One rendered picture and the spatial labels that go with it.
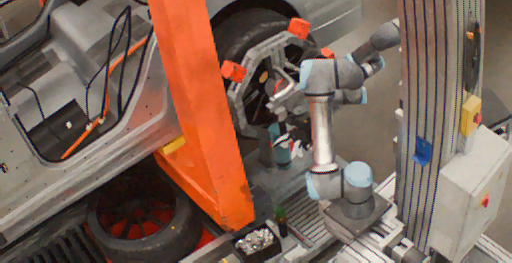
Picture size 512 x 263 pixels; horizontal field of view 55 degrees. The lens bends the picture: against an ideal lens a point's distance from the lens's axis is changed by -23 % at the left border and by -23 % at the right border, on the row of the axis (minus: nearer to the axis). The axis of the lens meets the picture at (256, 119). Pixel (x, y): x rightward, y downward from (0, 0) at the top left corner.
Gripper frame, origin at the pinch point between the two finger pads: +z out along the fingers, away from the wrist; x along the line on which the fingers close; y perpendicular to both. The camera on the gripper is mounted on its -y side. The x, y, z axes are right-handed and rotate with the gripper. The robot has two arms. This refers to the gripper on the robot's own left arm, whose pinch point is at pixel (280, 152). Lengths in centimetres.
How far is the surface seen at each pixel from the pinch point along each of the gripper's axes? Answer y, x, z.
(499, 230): 131, -61, -67
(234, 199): 5.5, 6.6, 27.7
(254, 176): 52, 67, 5
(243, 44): -30, 37, -26
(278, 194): 63, 53, 3
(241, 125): 0.8, 36.0, -1.6
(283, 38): -20, 31, -42
